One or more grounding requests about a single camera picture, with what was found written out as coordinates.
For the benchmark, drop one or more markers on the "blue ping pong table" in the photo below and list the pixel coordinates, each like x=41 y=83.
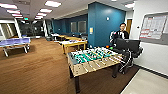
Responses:
x=15 y=41

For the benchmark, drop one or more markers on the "brown wooden door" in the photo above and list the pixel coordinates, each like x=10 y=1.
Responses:
x=129 y=26

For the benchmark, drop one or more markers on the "green field foosball table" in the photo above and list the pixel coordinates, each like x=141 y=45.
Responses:
x=93 y=60

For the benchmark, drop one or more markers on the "grey wall pin board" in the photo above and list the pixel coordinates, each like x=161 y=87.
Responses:
x=153 y=28

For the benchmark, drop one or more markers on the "pale yellow wall sign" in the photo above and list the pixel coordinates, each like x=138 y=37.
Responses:
x=91 y=30

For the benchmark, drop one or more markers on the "black computer monitor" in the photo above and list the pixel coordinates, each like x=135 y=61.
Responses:
x=128 y=44

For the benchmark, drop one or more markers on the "ceiling light panel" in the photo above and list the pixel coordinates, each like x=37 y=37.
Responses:
x=18 y=15
x=8 y=6
x=130 y=5
x=45 y=10
x=41 y=14
x=13 y=12
x=53 y=4

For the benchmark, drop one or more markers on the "person in black top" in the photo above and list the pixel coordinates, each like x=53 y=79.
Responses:
x=121 y=33

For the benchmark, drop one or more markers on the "small white table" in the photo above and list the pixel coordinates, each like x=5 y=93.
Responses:
x=55 y=35

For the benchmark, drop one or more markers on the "interior glass window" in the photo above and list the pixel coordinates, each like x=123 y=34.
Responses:
x=73 y=27
x=82 y=26

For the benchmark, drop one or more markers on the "green exit sign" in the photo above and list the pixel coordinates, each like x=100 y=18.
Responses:
x=26 y=18

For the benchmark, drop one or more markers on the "yellow air hockey table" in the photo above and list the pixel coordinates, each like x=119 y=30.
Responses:
x=75 y=43

